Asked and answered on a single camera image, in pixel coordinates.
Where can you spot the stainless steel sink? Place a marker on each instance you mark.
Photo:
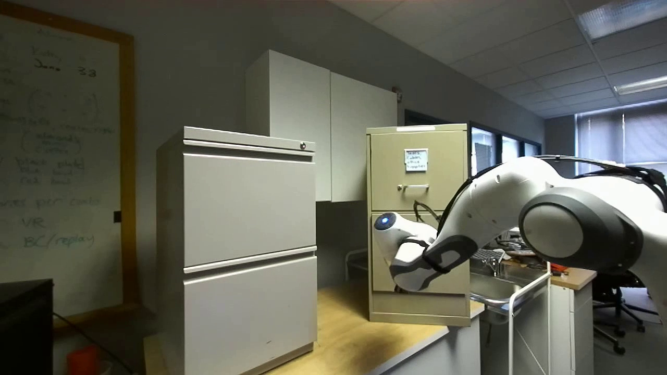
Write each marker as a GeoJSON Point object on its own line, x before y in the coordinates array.
{"type": "Point", "coordinates": [490, 286]}

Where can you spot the small red object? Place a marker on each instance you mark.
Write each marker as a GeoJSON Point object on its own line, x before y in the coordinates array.
{"type": "Point", "coordinates": [558, 268]}

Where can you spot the white blue label card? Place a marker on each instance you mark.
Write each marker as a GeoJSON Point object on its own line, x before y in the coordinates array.
{"type": "Point", "coordinates": [416, 158]}

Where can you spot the silver cabinet lock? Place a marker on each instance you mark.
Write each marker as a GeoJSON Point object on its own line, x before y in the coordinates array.
{"type": "Point", "coordinates": [303, 146]}

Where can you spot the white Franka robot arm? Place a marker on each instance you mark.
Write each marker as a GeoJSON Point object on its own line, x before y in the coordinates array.
{"type": "Point", "coordinates": [507, 194]}

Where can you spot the ceiling light panel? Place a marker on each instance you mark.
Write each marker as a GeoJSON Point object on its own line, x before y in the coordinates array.
{"type": "Point", "coordinates": [643, 84]}
{"type": "Point", "coordinates": [617, 14]}

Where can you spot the grey filing cabinet drawer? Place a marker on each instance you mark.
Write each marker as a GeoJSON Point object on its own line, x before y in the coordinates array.
{"type": "Point", "coordinates": [250, 319]}
{"type": "Point", "coordinates": [250, 209]}

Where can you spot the grey metal filing cabinet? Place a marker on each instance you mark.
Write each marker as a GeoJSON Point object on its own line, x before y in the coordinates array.
{"type": "Point", "coordinates": [236, 209]}

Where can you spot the beige metal filing cabinet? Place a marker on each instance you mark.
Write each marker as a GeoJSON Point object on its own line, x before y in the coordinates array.
{"type": "Point", "coordinates": [418, 305]}

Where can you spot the white wall cabinet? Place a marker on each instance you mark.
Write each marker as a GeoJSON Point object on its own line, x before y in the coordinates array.
{"type": "Point", "coordinates": [312, 118]}

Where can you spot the black office chair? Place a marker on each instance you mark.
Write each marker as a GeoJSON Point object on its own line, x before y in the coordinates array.
{"type": "Point", "coordinates": [617, 305]}

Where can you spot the white desk with wood top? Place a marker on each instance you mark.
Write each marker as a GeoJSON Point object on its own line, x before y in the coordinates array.
{"type": "Point", "coordinates": [573, 326]}

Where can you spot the red round object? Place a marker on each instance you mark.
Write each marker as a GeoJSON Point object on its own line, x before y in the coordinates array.
{"type": "Point", "coordinates": [83, 361]}

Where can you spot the dark framed interior windows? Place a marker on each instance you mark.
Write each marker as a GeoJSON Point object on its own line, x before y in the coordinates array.
{"type": "Point", "coordinates": [481, 148]}

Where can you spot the window with blinds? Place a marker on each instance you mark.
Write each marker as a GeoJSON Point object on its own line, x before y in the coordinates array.
{"type": "Point", "coordinates": [625, 132]}

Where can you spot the beige drawer with label card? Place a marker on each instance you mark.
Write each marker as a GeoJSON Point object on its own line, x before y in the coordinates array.
{"type": "Point", "coordinates": [451, 158]}

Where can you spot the black wall switch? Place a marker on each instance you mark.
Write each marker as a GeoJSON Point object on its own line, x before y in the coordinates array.
{"type": "Point", "coordinates": [118, 217]}

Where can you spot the dark tool clutter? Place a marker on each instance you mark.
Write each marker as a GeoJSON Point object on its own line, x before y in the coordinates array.
{"type": "Point", "coordinates": [501, 260]}

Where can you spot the wood framed whiteboard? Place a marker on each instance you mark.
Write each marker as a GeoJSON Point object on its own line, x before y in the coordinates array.
{"type": "Point", "coordinates": [54, 137]}

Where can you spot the black box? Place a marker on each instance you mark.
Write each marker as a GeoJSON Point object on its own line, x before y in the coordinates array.
{"type": "Point", "coordinates": [24, 326]}

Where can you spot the beige drawer without label card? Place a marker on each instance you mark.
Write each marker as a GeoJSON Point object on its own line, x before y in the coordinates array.
{"type": "Point", "coordinates": [457, 284]}

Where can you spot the white tube frame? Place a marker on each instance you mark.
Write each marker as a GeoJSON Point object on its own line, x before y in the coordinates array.
{"type": "Point", "coordinates": [512, 333]}

